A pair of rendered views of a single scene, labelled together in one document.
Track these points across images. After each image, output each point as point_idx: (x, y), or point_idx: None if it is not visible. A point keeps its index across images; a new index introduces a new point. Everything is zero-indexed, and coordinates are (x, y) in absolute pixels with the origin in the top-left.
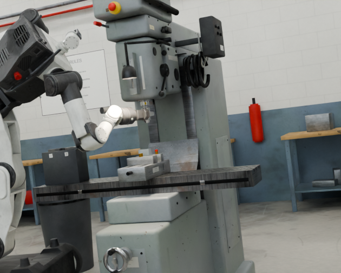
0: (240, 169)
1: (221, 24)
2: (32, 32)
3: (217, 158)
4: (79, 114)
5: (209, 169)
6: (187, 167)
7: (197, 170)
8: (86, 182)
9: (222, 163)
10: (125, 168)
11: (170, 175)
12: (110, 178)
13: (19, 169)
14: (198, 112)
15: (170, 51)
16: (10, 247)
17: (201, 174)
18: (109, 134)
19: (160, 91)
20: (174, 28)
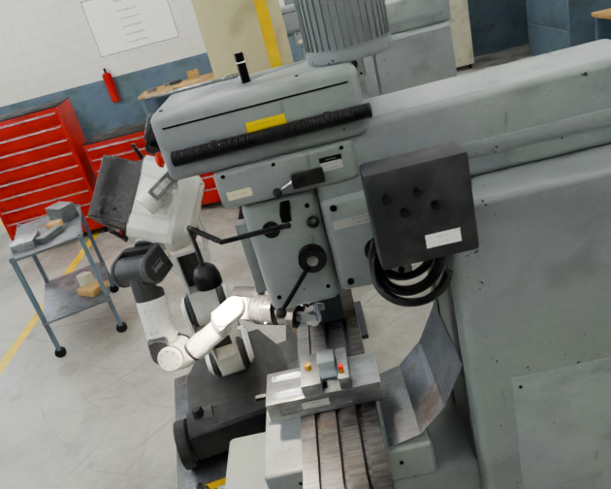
0: None
1: (459, 166)
2: (93, 195)
3: (514, 414)
4: (143, 325)
5: (372, 468)
6: (432, 402)
7: (369, 448)
8: (306, 337)
9: (552, 419)
10: (267, 383)
11: (314, 434)
12: (340, 343)
13: (206, 308)
14: (458, 321)
15: (346, 208)
16: (236, 369)
17: (304, 485)
18: (207, 348)
19: (275, 310)
20: (394, 133)
